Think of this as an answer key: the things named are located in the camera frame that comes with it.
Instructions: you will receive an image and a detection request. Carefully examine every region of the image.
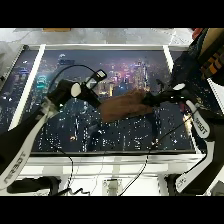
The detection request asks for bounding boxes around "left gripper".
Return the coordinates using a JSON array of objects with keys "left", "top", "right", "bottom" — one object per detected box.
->
[{"left": 79, "top": 83, "right": 103, "bottom": 109}]

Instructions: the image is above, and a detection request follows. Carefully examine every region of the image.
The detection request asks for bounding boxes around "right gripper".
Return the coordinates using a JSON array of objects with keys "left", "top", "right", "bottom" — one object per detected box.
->
[{"left": 142, "top": 91, "right": 168, "bottom": 108}]

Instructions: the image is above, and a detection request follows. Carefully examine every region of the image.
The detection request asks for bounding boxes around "brown garment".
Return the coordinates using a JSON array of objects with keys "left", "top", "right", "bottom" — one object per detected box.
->
[{"left": 99, "top": 88, "right": 155, "bottom": 124}]

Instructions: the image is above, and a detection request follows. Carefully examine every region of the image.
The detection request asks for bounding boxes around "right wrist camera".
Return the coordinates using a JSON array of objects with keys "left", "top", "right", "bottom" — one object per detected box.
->
[{"left": 155, "top": 78, "right": 167, "bottom": 95}]

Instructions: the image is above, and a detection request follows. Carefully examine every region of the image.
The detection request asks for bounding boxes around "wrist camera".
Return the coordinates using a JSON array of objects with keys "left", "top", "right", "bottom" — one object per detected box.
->
[
  {"left": 155, "top": 78, "right": 167, "bottom": 95},
  {"left": 87, "top": 68, "right": 108, "bottom": 88}
]

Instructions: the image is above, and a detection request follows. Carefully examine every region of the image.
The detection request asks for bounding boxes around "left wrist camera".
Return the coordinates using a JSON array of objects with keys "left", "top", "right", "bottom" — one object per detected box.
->
[{"left": 87, "top": 68, "right": 108, "bottom": 88}]

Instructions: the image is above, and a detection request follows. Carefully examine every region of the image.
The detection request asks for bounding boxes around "black cable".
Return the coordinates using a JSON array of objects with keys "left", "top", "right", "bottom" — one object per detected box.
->
[
  {"left": 119, "top": 109, "right": 201, "bottom": 197},
  {"left": 49, "top": 63, "right": 100, "bottom": 93},
  {"left": 58, "top": 149, "right": 85, "bottom": 197}
]

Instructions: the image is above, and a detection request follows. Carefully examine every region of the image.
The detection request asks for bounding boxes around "silver frame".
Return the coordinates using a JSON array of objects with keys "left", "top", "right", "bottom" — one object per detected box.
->
[{"left": 0, "top": 151, "right": 224, "bottom": 197}]

